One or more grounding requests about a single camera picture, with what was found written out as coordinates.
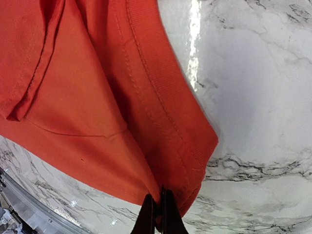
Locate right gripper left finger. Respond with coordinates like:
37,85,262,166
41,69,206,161
131,194,156,234

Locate orange t-shirt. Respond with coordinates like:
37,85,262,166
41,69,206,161
0,0,218,232

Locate aluminium front frame rail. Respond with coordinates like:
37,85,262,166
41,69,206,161
0,169,90,234

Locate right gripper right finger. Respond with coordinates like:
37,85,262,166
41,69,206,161
160,187,188,234

